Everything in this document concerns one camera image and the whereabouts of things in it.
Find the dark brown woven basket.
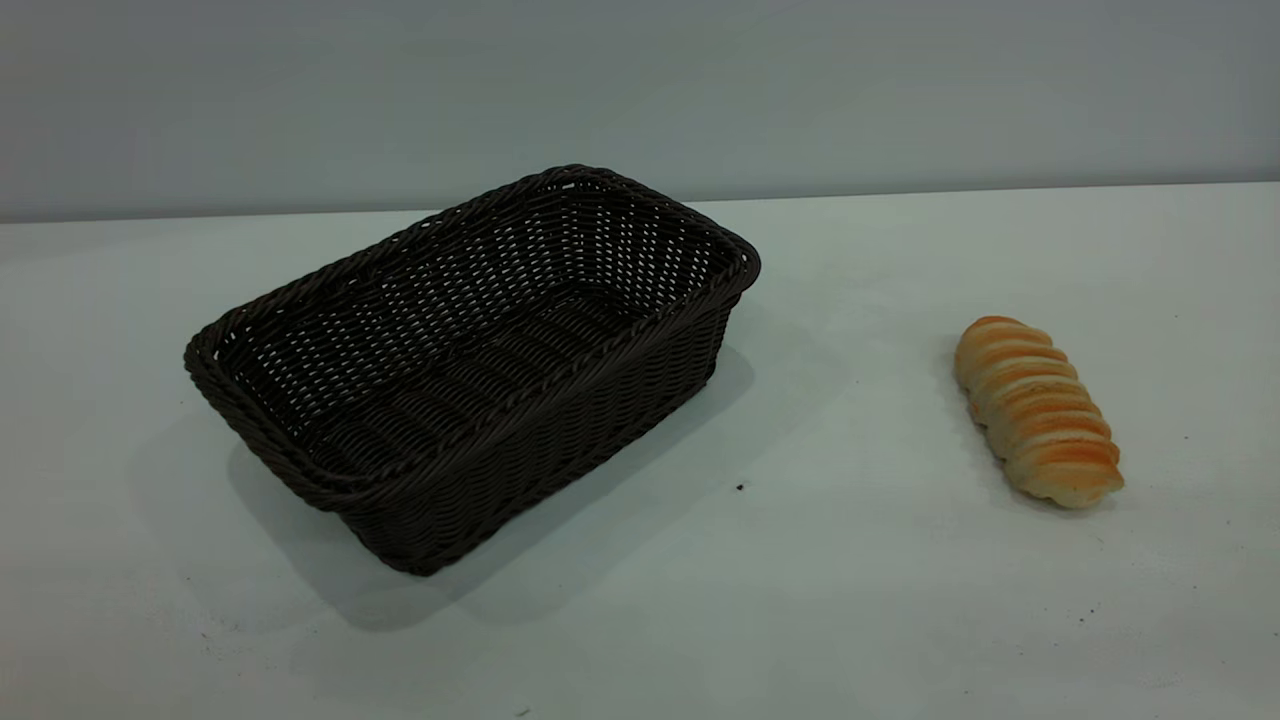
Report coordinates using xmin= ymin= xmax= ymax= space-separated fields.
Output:
xmin=183 ymin=164 xmax=762 ymax=577

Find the striped golden bread roll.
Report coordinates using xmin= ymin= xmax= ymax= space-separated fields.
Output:
xmin=953 ymin=316 xmax=1125 ymax=509

